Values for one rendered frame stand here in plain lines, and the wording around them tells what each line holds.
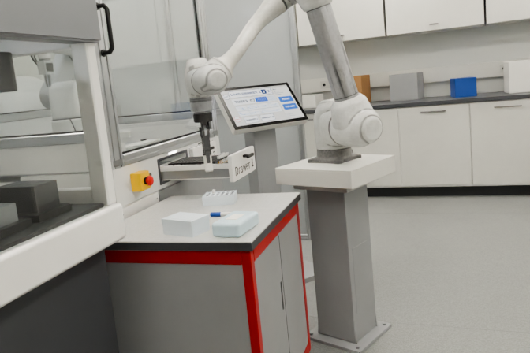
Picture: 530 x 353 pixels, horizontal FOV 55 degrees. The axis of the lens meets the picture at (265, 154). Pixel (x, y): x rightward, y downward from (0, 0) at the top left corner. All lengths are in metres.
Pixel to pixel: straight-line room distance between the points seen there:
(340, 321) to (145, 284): 1.07
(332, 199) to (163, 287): 0.91
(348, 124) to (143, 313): 1.03
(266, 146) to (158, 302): 1.64
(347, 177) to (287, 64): 1.87
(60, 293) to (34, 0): 0.72
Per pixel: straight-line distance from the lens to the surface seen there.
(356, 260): 2.36
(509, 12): 5.27
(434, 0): 5.27
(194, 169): 2.16
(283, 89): 3.25
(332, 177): 2.08
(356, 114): 2.04
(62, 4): 1.41
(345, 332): 2.47
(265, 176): 3.14
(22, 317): 1.37
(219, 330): 1.65
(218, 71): 1.81
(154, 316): 1.74
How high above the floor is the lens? 1.21
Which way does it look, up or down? 8 degrees down
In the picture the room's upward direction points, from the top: 6 degrees counter-clockwise
